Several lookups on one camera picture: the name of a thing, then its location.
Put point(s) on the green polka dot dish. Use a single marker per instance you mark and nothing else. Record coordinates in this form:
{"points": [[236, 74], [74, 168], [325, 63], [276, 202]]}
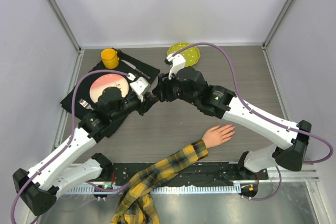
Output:
{"points": [[191, 55]]}

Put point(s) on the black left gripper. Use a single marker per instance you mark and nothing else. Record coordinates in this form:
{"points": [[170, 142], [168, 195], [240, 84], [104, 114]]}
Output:
{"points": [[148, 100]]}

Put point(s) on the yellow ceramic mug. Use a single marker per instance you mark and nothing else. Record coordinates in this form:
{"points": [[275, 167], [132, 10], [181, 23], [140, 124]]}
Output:
{"points": [[110, 58]]}

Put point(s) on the silver fork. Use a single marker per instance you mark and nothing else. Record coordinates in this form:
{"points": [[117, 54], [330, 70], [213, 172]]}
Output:
{"points": [[85, 104]]}

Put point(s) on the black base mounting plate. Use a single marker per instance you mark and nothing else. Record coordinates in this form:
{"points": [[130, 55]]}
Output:
{"points": [[199, 174]]}

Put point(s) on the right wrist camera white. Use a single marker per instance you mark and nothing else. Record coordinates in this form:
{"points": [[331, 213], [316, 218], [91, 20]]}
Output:
{"points": [[176, 63]]}

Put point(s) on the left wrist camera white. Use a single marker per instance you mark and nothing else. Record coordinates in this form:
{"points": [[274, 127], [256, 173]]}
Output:
{"points": [[140, 87]]}

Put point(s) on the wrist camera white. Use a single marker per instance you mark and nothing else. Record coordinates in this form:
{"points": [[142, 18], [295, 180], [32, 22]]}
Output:
{"points": [[176, 63], [140, 87]]}

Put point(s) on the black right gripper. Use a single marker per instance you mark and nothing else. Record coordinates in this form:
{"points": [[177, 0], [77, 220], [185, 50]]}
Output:
{"points": [[163, 90]]}

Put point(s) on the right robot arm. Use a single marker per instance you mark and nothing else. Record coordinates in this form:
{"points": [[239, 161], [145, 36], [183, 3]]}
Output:
{"points": [[290, 139]]}

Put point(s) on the yellow plaid shirt sleeve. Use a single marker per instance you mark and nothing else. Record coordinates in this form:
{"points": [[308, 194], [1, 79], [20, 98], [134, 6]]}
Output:
{"points": [[136, 204]]}

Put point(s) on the pink and cream plate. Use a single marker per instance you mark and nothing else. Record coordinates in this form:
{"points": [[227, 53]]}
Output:
{"points": [[108, 81]]}

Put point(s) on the black cloth placemat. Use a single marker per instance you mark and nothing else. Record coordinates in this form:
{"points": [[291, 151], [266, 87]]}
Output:
{"points": [[83, 90]]}

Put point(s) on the slotted cable duct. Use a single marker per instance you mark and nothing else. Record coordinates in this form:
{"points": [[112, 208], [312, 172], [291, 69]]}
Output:
{"points": [[235, 189]]}

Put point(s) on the aluminium frame rail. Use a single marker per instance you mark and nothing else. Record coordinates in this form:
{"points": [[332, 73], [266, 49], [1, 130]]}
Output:
{"points": [[65, 102]]}

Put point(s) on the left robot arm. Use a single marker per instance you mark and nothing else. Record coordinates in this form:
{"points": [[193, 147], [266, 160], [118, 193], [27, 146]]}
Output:
{"points": [[41, 185]]}

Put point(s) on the mannequin hand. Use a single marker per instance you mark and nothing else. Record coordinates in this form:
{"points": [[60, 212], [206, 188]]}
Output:
{"points": [[218, 135]]}

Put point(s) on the table knife with dark handle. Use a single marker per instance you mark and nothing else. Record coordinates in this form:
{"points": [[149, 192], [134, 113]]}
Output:
{"points": [[136, 69]]}

